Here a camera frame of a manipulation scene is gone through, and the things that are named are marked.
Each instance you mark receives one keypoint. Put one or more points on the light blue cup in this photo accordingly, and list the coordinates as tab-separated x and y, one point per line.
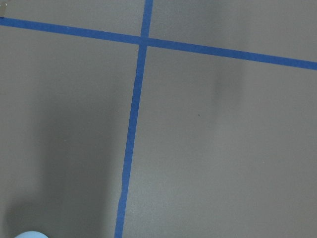
31	234

